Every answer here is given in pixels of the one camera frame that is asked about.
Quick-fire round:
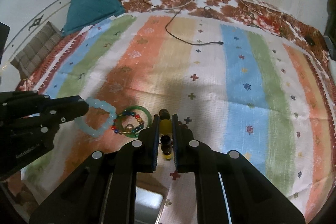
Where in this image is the light blue bead bracelet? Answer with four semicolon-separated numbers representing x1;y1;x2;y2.
75;97;117;138

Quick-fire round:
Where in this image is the green jade bangle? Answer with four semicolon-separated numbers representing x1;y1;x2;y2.
111;105;153;139

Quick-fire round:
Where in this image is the yellow black bead bracelet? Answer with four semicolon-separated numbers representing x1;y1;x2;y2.
158;108;175;162

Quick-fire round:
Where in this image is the striped colourful bed sheet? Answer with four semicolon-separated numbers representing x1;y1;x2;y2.
19;13;335;221

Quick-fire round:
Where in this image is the teal folded cloth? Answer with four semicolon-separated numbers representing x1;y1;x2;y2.
63;0;125;36

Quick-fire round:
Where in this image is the multicolour bead bracelet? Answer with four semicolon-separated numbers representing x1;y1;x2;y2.
111;111;146;135

